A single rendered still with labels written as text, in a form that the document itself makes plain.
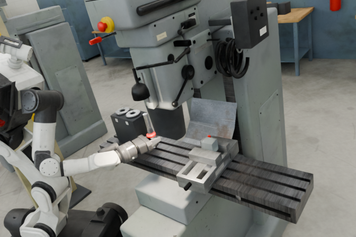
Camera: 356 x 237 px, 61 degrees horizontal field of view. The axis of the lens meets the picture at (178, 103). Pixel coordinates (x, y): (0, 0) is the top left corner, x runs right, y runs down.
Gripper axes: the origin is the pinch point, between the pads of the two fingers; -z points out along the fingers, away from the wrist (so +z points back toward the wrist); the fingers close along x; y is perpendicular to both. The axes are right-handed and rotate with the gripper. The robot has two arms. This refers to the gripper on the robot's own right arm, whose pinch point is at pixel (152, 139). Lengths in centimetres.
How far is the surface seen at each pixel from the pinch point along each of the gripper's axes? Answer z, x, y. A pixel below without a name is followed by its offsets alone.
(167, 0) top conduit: -15, -17, -63
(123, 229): 28.9, -1.9, 38.6
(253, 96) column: -63, -8, 0
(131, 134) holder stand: 0.2, 31.2, 9.1
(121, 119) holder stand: 1.7, 36.8, 0.5
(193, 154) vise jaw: -11.0, -17.5, 7.0
